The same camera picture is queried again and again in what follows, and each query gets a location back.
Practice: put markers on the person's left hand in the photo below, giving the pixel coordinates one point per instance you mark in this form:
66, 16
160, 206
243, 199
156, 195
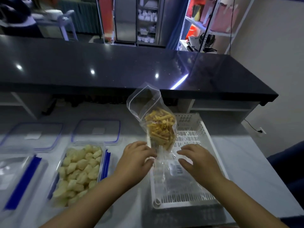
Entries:
133, 166

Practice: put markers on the person's right hand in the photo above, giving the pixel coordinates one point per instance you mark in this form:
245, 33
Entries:
204, 166

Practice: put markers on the clear blue-clipped plastic container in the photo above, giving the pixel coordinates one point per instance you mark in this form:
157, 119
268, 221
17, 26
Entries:
23, 182
105, 163

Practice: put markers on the bag of pale round snacks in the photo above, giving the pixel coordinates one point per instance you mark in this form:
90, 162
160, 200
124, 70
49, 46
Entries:
180, 185

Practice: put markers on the clear lid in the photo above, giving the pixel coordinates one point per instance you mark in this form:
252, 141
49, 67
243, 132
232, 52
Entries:
47, 135
107, 130

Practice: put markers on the pile of pale food cubes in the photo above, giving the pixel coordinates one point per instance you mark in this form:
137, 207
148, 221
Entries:
78, 173

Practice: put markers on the bag of yellow strip snacks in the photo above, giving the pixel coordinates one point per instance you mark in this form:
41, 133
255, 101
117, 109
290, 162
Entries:
142, 99

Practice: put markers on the person's right forearm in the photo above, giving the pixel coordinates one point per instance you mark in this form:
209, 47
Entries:
242, 206

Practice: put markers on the person's left forearm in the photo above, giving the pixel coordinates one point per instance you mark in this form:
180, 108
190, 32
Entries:
90, 206

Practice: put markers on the white perforated plastic basket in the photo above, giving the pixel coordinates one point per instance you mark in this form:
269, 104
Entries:
190, 125

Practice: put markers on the black cylindrical canister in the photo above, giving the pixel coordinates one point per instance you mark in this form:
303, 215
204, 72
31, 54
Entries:
48, 108

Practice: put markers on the black top bar counter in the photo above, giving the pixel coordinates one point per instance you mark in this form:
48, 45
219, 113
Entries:
95, 64

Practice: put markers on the black small appliance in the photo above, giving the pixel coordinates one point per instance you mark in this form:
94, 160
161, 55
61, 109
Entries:
207, 42

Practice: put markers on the white small appliance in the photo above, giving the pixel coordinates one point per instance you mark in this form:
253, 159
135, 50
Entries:
193, 42

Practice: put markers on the red bucket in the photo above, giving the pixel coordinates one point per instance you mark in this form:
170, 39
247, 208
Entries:
191, 32

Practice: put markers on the blue curtain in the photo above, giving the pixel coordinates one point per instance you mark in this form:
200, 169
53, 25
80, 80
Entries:
177, 33

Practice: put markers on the white metal shelf rack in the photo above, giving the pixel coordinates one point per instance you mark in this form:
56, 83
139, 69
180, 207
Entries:
194, 23

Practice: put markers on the stainless steel dish cabinet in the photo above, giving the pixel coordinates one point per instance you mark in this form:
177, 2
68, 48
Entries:
124, 21

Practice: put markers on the wide pink gift bag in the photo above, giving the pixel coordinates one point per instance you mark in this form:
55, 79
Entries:
223, 18

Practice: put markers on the group of white dishes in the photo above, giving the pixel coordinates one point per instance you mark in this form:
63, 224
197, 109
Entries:
147, 16

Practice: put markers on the red standing banner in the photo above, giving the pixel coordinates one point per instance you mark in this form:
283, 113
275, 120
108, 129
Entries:
106, 16

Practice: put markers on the narrow pink gift bag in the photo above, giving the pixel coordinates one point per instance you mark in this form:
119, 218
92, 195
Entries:
206, 11

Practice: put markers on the pale plastic serving cart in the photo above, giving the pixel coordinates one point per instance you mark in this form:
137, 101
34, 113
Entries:
66, 23

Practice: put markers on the teal skirted table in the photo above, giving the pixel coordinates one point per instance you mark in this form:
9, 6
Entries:
83, 16

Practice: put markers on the red gift box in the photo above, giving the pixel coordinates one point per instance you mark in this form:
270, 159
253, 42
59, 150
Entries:
190, 4

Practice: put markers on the stack of white plates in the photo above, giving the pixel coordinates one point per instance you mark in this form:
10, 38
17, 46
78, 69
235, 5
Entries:
53, 14

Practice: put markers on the white wall socket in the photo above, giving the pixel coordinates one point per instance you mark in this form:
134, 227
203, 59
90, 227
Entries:
261, 131

